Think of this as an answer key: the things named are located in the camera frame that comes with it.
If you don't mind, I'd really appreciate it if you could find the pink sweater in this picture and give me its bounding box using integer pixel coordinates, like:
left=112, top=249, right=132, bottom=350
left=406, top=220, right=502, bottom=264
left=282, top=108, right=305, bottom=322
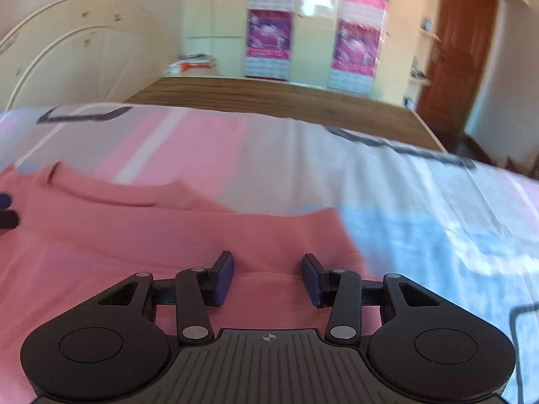
left=0, top=162, right=382, bottom=388

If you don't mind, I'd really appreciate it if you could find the cream round headboard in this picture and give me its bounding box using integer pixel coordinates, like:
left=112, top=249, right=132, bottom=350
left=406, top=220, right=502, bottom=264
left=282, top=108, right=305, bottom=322
left=0, top=0, right=178, bottom=112

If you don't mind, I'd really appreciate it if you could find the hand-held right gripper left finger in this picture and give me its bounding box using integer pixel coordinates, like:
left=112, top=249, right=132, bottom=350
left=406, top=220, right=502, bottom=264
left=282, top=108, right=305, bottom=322
left=96, top=251, right=235, bottom=346

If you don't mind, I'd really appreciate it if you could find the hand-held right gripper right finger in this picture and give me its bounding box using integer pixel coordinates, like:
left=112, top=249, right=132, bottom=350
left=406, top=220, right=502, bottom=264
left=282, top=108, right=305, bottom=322
left=302, top=254, right=445, bottom=345

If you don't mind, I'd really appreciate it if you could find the wooden bed board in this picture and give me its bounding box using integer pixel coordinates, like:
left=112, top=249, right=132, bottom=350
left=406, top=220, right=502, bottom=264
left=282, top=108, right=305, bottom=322
left=126, top=76, right=448, bottom=153

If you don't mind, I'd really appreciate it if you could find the cream wardrobe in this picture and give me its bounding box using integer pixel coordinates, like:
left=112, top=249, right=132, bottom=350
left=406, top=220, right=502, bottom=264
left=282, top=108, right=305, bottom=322
left=168, top=0, right=451, bottom=102

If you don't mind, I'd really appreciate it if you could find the bed with patterned sheet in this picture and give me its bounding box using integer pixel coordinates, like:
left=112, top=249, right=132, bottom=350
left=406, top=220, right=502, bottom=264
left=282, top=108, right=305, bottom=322
left=0, top=103, right=539, bottom=404

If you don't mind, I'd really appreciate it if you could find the brown wooden door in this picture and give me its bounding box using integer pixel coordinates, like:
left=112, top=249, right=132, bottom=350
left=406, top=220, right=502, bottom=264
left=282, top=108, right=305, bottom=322
left=415, top=0, right=500, bottom=135

